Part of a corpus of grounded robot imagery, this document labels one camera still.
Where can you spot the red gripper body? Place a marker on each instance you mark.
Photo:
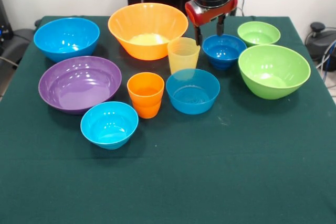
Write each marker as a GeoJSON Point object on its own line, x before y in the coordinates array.
{"type": "Point", "coordinates": [193, 14]}

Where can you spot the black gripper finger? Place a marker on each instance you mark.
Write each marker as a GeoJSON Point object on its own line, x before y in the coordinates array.
{"type": "Point", "coordinates": [198, 35]}
{"type": "Point", "coordinates": [221, 27]}

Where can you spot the yellow cup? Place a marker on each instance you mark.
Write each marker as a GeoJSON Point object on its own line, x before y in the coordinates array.
{"type": "Point", "coordinates": [182, 57]}

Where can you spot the translucent blue ridged bowl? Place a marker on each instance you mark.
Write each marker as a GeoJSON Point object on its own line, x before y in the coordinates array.
{"type": "Point", "coordinates": [193, 102]}

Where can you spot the small dark blue bowl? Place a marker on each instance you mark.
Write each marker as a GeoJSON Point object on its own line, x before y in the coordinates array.
{"type": "Point", "coordinates": [223, 53]}

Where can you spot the small green bowl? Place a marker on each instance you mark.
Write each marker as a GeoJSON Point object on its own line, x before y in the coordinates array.
{"type": "Point", "coordinates": [258, 35]}

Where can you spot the large orange bowl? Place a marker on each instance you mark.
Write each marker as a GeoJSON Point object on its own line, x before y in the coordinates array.
{"type": "Point", "coordinates": [147, 24]}

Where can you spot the large green bowl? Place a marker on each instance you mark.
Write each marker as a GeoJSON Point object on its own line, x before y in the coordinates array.
{"type": "Point", "coordinates": [273, 72]}

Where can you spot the orange cup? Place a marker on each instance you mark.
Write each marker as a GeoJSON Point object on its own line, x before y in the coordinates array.
{"type": "Point", "coordinates": [145, 103]}

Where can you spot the small light blue bowl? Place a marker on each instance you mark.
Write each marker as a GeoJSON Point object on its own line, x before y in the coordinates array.
{"type": "Point", "coordinates": [109, 127]}

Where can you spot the purple bowl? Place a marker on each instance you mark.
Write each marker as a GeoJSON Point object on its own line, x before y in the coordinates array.
{"type": "Point", "coordinates": [78, 85]}

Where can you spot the large blue bowl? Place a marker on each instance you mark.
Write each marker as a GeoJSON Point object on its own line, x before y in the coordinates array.
{"type": "Point", "coordinates": [65, 37]}

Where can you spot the dark green tablecloth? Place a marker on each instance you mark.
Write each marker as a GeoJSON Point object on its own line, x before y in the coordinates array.
{"type": "Point", "coordinates": [183, 169]}

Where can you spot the dark grey seat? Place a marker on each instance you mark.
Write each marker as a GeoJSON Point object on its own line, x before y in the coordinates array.
{"type": "Point", "coordinates": [21, 40]}

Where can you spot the black electronic device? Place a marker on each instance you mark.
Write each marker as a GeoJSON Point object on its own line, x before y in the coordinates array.
{"type": "Point", "coordinates": [5, 30]}

